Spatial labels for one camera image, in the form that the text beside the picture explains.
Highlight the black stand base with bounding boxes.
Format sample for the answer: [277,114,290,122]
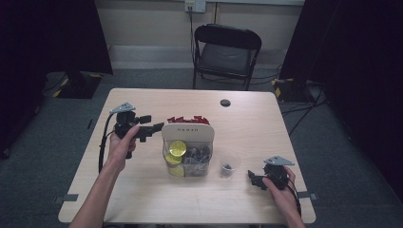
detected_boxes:
[271,78,316,104]
[52,71,104,100]

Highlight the black folding chair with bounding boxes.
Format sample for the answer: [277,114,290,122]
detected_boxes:
[192,23,263,91]

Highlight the white wall socket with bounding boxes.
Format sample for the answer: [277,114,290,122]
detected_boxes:
[184,0,207,13]

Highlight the person's right hand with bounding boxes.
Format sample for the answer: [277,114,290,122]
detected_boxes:
[261,167,300,212]

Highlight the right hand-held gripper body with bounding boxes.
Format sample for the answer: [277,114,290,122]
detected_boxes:
[263,155,296,191]

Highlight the black floor cables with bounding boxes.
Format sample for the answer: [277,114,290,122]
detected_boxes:
[279,86,328,138]

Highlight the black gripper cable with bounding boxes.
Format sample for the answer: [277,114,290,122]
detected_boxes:
[98,113,118,175]
[284,182,303,219]

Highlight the clear storage box white lid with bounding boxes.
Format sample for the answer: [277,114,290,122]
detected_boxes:
[161,122,216,179]

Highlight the single dark sachet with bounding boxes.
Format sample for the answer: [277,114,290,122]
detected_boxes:
[221,162,235,176]

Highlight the pile of dark sachets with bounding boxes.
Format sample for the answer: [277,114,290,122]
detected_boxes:
[183,145,212,177]

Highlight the dark curtain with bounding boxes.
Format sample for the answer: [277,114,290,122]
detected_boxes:
[279,0,403,203]
[0,0,114,158]

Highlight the person's left hand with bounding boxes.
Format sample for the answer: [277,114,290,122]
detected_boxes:
[106,125,141,172]

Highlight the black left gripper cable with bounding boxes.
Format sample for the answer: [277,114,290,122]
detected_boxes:
[98,113,118,175]

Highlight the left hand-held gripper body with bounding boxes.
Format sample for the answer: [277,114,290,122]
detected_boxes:
[108,102,141,140]

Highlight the black wall socket cable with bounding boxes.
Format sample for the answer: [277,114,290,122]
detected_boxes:
[188,7,196,66]

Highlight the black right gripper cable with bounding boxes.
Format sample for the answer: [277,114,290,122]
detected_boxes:
[284,182,303,219]

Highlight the grey table edge bracket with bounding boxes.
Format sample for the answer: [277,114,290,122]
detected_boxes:
[53,193,80,204]
[297,191,318,201]

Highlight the yellow round pod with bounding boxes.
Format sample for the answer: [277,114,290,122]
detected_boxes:
[168,140,188,158]
[168,164,185,178]
[164,153,183,166]

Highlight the pile of red packets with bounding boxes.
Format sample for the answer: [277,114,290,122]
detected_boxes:
[166,115,211,125]

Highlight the clear plastic cup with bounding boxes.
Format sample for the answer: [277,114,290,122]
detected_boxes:
[219,151,242,180]

